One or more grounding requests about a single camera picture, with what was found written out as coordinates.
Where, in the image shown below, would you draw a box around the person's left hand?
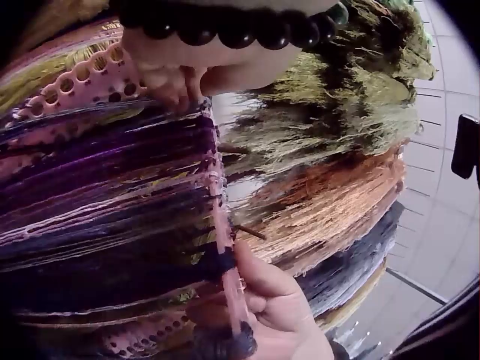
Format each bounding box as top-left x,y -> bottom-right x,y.
108,0 -> 350,114

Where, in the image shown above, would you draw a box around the person's right hand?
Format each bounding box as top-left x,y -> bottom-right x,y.
186,240 -> 335,360

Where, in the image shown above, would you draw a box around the person's right fingers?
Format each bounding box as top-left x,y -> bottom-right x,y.
186,280 -> 240,327

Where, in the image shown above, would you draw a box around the person's right thumb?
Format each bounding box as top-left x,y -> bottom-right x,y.
234,240 -> 300,305

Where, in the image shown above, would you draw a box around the person's left fingers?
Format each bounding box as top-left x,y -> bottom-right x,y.
139,64 -> 211,114

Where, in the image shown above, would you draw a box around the pink perforated weaving frame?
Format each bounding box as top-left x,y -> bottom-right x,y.
11,48 -> 259,359

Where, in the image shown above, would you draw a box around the thin wooden stick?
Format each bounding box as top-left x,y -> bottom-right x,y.
219,144 -> 249,156
233,225 -> 267,241

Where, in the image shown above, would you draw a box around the grey blue yarn bundle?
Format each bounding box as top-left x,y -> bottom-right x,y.
296,202 -> 399,319

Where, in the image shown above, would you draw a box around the orange yarn bundle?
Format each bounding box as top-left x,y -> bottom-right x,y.
227,142 -> 408,279

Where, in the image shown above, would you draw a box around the pale yellow yarn bundle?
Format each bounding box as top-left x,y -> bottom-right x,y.
316,259 -> 388,331

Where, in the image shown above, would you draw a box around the yellow green yarn bundle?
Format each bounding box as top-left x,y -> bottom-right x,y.
0,0 -> 126,115

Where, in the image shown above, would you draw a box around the purple yarn winding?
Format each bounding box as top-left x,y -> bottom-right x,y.
0,98 -> 240,319

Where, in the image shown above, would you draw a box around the olive green yarn bundle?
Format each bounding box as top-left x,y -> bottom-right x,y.
216,0 -> 436,177

